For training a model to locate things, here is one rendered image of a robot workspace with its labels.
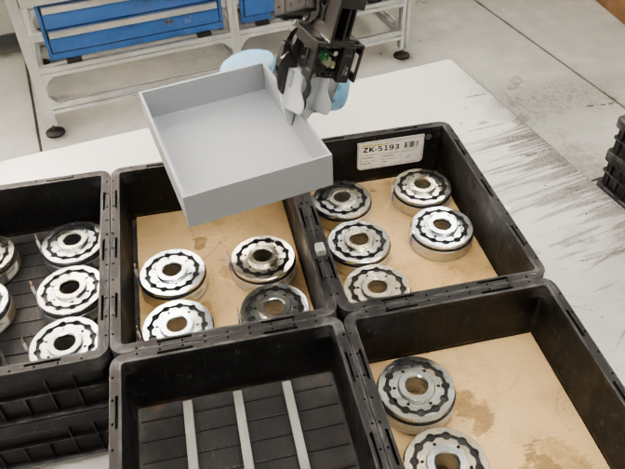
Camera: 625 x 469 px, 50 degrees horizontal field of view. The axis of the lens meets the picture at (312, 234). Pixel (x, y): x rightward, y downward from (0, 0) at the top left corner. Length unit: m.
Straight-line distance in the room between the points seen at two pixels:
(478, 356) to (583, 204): 0.59
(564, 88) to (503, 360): 2.42
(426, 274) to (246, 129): 0.36
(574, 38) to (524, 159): 2.23
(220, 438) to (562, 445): 0.44
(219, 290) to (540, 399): 0.50
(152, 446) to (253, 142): 0.44
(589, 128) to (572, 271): 1.77
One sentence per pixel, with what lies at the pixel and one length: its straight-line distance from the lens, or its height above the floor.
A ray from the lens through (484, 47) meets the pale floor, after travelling 3.57.
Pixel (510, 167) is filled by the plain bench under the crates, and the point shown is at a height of 0.70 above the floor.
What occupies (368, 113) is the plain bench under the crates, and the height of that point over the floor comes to 0.70.
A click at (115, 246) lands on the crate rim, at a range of 1.05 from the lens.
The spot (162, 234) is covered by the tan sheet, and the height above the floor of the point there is 0.83.
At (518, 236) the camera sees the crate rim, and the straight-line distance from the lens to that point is 1.04.
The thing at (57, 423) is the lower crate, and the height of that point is 0.81.
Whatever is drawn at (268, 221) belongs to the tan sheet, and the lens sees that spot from 1.18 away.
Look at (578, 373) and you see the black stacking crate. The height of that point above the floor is 0.88.
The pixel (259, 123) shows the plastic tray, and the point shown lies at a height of 1.05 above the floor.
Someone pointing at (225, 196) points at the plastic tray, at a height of 1.07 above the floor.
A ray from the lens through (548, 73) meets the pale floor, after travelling 3.41.
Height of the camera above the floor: 1.61
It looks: 43 degrees down
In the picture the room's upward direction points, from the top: 2 degrees counter-clockwise
